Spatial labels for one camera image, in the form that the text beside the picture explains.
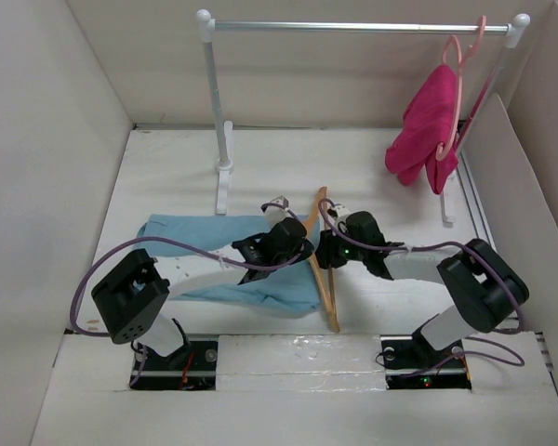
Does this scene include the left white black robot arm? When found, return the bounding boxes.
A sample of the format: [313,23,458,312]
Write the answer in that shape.
[91,217,313,370]

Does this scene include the pink plastic clothes hanger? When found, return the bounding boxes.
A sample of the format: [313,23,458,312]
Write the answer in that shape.
[435,15,487,162]

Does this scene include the white metal clothes rack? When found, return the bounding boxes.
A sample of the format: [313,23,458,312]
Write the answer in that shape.
[195,9,531,216]

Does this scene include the magenta pink garment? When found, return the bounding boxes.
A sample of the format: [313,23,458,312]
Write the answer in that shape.
[385,64,458,195]

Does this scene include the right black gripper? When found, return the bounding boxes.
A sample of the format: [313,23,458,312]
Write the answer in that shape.
[309,225,367,269]

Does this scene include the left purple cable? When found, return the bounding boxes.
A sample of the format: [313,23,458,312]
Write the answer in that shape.
[69,197,308,387]

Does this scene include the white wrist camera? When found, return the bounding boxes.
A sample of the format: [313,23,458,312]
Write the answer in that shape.
[325,203,352,234]
[260,195,296,229]

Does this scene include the wooden clothes hanger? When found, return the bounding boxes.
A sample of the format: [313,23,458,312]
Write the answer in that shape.
[303,187,340,334]

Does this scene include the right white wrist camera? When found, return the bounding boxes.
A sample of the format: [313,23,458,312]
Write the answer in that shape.
[325,203,352,234]

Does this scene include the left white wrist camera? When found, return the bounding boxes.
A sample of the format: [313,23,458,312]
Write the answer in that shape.
[260,195,296,229]

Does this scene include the light blue trousers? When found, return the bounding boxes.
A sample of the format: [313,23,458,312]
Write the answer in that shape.
[137,215,321,317]

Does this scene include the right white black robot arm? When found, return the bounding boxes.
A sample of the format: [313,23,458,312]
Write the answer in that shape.
[316,203,529,378]

